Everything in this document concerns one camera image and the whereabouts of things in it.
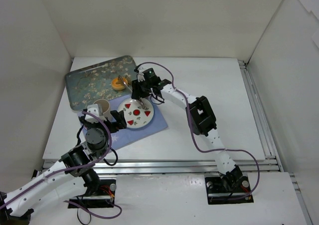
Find aluminium side rail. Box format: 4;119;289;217
238;60;281;164

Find beige cup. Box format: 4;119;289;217
94;99;112;120

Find light blue Frozen placemat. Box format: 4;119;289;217
89;95;167;150

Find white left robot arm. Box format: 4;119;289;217
0;112;121;222

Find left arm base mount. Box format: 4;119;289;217
69;179;116;209

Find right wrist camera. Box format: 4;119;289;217
136;73;145;83

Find floral teal serving tray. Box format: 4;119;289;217
65;55;136;111

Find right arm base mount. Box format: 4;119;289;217
205;176;254;205

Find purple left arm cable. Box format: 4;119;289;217
0;110;123;220

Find orange bagel bread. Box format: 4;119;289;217
111;75;131;91

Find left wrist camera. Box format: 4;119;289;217
85;104;106;123

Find stainless steel tongs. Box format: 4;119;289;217
118;75;148;110

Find watermelon pattern white plate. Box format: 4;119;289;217
117;98;155;129

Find aluminium table edge rail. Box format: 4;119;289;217
41;156;284;176

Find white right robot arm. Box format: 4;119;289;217
115;67;243;192

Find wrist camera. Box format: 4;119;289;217
85;104;106;123
136;73;145;83

